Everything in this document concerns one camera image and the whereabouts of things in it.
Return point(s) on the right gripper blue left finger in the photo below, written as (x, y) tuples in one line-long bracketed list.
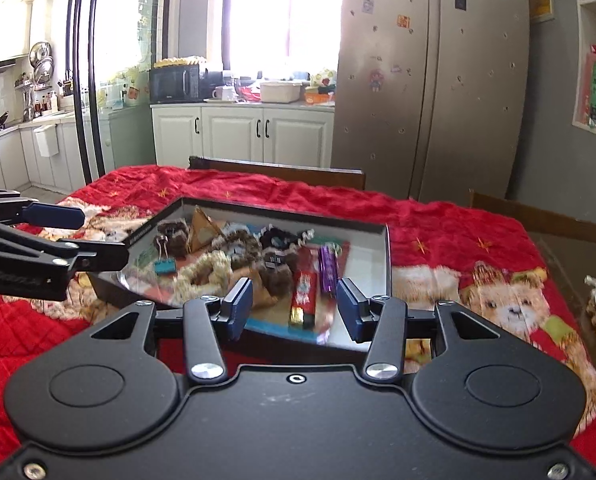
[(205, 321)]

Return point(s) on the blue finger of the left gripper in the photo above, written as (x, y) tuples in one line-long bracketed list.
[(53, 216)]

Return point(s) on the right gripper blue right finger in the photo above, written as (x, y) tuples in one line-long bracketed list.
[(382, 322)]

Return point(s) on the cream crochet scrunchie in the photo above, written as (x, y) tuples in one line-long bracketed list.
[(209, 275)]

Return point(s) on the teal binder clip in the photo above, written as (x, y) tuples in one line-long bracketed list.
[(164, 264)]

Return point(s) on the brown braided scrunchie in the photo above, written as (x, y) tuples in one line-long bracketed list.
[(241, 247)]

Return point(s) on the purple lighter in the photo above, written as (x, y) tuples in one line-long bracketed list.
[(328, 268)]

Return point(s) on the tan paper pyramid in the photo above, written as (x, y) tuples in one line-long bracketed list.
[(203, 230), (262, 298)]

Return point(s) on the red lighter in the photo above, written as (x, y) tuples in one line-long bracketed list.
[(305, 284)]

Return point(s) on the black crochet scrunchie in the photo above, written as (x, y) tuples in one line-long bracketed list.
[(279, 239)]

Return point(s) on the red quilted blanket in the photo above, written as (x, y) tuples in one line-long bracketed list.
[(474, 246)]

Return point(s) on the black shallow box tray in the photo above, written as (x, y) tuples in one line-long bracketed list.
[(363, 255)]

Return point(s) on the wooden chair back centre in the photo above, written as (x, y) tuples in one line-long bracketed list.
[(347, 178)]

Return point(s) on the wooden chair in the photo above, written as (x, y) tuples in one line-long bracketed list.
[(347, 178), (535, 219)]

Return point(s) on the black microwave oven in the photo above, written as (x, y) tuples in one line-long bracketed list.
[(175, 84)]

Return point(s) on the wooden chair back right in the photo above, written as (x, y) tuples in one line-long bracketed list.
[(535, 219)]

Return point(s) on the white kitchen cabinet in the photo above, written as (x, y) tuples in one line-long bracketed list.
[(286, 134)]

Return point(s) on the white mug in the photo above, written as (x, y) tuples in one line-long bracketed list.
[(224, 93)]

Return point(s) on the white plastic basin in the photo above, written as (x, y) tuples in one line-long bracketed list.
[(280, 92)]

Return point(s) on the steel double-door refrigerator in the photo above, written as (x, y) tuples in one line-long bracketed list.
[(430, 95)]

